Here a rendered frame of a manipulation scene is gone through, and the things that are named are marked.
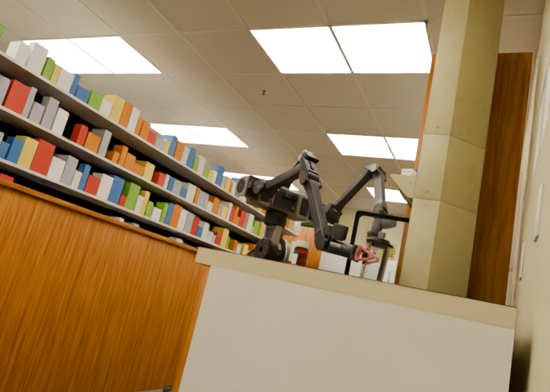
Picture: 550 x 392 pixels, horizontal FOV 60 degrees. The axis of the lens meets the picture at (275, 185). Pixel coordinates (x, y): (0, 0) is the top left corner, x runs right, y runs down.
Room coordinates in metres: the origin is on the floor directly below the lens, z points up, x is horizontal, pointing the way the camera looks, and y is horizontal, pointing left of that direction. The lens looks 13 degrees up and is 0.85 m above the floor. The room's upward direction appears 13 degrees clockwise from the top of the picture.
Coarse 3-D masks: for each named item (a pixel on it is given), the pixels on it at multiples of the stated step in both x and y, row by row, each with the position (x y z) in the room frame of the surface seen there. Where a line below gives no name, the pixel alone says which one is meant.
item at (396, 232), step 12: (360, 228) 2.35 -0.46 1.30; (372, 228) 2.33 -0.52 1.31; (384, 228) 2.31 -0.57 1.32; (396, 228) 2.29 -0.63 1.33; (360, 240) 2.34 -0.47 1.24; (396, 240) 2.28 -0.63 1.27; (396, 252) 2.28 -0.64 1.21; (360, 264) 2.34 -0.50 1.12; (396, 264) 2.28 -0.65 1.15; (384, 276) 2.29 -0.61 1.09; (396, 276) 2.27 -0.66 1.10
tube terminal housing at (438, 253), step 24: (432, 144) 1.95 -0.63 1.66; (456, 144) 1.94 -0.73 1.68; (432, 168) 1.95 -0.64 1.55; (456, 168) 1.94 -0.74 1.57; (480, 168) 1.98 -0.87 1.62; (432, 192) 1.94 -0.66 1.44; (456, 192) 1.95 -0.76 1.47; (432, 216) 1.93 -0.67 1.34; (456, 216) 1.95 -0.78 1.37; (408, 240) 1.97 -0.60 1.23; (432, 240) 1.93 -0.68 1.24; (456, 240) 1.96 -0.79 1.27; (408, 264) 1.96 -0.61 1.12; (432, 264) 1.93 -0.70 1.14; (456, 264) 1.96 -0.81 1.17; (432, 288) 1.93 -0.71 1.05; (456, 288) 1.97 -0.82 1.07
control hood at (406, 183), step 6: (390, 174) 2.03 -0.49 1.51; (396, 174) 2.02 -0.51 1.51; (396, 180) 2.01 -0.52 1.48; (402, 180) 2.00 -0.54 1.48; (408, 180) 1.99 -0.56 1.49; (414, 180) 1.98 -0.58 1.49; (396, 186) 2.12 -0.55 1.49; (402, 186) 2.00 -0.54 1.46; (408, 186) 1.98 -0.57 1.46; (414, 186) 1.98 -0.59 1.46; (402, 192) 2.08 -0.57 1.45; (408, 192) 1.98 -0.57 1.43; (408, 198) 2.00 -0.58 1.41
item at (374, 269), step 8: (368, 248) 1.90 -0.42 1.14; (376, 248) 1.88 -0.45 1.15; (384, 248) 1.88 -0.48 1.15; (392, 248) 1.89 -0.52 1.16; (368, 256) 1.90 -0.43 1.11; (376, 256) 1.88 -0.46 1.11; (384, 256) 1.88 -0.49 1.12; (368, 264) 1.89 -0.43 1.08; (376, 264) 1.88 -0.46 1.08; (384, 264) 1.89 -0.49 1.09; (360, 272) 1.93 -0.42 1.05; (368, 272) 1.89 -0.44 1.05; (376, 272) 1.88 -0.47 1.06; (384, 272) 1.90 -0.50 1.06; (376, 280) 1.89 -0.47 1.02
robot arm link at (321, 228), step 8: (304, 176) 2.18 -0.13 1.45; (304, 184) 2.19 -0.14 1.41; (312, 184) 2.17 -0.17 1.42; (320, 184) 2.22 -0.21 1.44; (312, 192) 2.16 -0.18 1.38; (312, 200) 2.15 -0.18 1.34; (320, 200) 2.15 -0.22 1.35; (312, 208) 2.14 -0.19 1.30; (320, 208) 2.12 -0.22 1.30; (312, 216) 2.13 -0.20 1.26; (320, 216) 2.09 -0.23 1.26; (320, 224) 2.07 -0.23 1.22; (320, 232) 2.05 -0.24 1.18; (328, 232) 2.07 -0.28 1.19; (320, 248) 2.04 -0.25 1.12
